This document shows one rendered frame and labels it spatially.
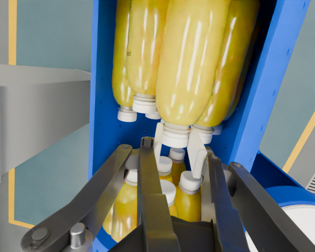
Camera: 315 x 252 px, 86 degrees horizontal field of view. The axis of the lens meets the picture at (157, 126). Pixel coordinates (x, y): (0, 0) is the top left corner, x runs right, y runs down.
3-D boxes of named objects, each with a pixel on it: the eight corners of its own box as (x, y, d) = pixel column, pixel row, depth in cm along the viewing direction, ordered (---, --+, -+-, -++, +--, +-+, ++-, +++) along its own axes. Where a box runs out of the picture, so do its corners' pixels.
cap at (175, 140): (163, 123, 25) (162, 134, 25) (159, 128, 21) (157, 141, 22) (190, 128, 24) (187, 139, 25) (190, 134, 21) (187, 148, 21)
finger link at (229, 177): (209, 168, 14) (245, 175, 14) (199, 144, 19) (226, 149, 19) (204, 183, 14) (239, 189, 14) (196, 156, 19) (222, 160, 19)
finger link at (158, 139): (156, 172, 16) (149, 171, 16) (159, 143, 23) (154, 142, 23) (161, 144, 15) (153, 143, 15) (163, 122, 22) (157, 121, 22)
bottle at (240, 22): (257, 15, 26) (224, 130, 31) (210, 14, 28) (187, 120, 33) (264, -9, 19) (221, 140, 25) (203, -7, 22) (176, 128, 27)
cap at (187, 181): (177, 187, 31) (178, 179, 31) (181, 177, 35) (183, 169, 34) (198, 195, 30) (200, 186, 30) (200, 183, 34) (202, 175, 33)
